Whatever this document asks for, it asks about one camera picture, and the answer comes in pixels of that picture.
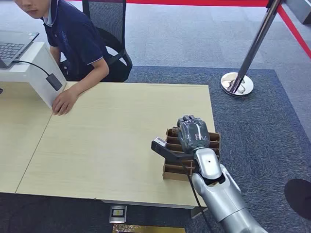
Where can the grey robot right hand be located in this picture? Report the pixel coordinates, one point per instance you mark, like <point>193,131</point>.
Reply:
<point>194,133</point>

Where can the person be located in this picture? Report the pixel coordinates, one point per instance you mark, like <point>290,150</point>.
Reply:
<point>75,35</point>

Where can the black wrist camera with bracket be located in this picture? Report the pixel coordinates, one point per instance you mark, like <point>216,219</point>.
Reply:
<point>162,146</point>

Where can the person's right forearm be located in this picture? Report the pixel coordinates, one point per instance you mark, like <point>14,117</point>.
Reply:
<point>93,74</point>

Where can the chrome stanchion base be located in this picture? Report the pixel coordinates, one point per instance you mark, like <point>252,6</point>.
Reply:
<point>243,85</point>

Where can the grey box corner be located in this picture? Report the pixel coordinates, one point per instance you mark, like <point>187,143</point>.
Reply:
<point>300,9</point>

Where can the dark grey adapter box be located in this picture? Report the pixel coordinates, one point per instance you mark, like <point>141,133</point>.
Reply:
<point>54,81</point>

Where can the chrome stanchion post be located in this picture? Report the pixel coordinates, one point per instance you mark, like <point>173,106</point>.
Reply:
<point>255,45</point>

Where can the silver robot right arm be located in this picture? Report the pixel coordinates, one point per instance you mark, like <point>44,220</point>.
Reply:
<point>223,196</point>

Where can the red barrier belt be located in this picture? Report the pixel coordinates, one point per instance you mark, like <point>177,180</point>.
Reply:
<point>295,32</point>
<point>194,2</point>

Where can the black round object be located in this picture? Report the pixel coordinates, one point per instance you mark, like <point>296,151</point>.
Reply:
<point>299,197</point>

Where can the grey laptop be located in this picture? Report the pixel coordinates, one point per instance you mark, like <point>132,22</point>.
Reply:
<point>13,46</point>

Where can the yellow floor plate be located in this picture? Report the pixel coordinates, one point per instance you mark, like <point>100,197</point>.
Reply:
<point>148,229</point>

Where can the silver floor socket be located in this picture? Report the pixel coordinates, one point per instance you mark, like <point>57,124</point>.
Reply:
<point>118,214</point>

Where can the person's right hand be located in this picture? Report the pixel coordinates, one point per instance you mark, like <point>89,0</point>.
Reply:
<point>63,102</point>

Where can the white laptop stand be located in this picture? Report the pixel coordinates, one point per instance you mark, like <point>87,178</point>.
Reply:
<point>36,69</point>

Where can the black mesh office chair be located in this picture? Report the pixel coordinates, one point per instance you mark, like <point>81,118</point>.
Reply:
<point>112,35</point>

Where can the brown cardboard card holder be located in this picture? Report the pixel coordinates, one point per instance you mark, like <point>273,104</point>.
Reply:
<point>173,157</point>

